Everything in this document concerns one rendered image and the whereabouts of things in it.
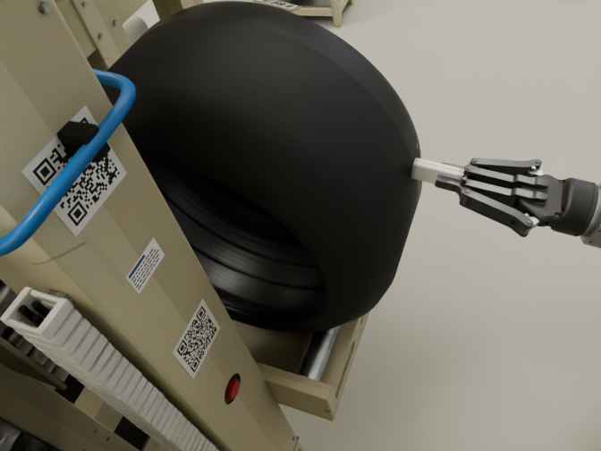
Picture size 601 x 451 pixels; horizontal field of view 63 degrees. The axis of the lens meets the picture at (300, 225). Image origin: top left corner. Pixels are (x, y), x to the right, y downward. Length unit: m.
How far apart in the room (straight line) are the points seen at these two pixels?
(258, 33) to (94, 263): 0.37
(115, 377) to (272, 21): 0.47
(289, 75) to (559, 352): 1.60
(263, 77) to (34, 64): 0.29
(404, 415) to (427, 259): 0.66
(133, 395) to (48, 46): 0.36
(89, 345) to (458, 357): 1.58
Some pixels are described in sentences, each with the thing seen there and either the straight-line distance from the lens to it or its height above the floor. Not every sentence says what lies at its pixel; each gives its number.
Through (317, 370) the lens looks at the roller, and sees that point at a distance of 0.92.
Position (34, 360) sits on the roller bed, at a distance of 1.04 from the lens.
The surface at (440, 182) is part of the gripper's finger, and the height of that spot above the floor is 1.24.
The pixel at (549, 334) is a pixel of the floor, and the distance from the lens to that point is 2.04.
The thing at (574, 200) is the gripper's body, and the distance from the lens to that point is 0.72.
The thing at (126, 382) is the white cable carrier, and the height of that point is 1.29.
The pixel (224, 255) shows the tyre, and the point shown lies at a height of 0.94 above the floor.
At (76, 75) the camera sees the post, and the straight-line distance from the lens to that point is 0.43.
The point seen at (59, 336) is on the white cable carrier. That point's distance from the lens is 0.48.
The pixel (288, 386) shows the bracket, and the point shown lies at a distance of 0.88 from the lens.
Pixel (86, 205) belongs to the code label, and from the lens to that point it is 0.44.
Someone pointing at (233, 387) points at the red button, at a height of 1.07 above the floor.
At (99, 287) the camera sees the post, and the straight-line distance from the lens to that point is 0.48.
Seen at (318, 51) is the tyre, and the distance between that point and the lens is 0.68.
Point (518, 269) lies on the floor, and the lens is 2.17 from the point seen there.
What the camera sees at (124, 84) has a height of 1.54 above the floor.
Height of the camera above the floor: 1.75
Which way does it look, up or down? 49 degrees down
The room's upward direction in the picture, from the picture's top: 15 degrees counter-clockwise
